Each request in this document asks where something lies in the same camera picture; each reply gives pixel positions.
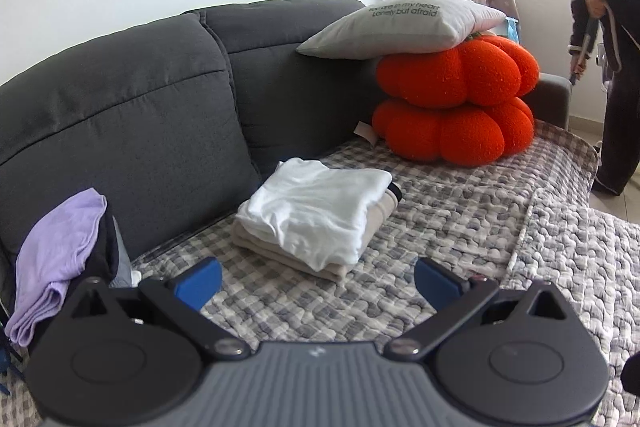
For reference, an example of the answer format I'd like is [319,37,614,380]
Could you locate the grey checked quilt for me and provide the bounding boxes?
[0,119,640,427]

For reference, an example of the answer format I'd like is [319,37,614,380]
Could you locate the purple garment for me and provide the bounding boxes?
[5,188,108,350]

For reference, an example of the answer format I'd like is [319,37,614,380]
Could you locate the dark garment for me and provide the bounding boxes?
[75,207,133,293]

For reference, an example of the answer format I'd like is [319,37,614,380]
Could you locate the beige garment with navy trim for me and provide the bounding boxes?
[231,182,403,282]

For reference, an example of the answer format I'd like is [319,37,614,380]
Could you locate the white shorts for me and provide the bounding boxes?
[235,157,393,272]

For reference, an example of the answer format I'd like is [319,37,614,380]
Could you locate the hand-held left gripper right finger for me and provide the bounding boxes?
[382,257,581,360]

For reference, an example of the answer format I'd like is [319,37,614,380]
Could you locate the dark grey sofa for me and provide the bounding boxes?
[0,0,573,323]

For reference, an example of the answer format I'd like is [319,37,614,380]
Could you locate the light grey printed pillow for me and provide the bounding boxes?
[296,0,507,60]

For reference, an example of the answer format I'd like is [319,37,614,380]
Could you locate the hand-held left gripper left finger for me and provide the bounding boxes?
[60,256,251,360]

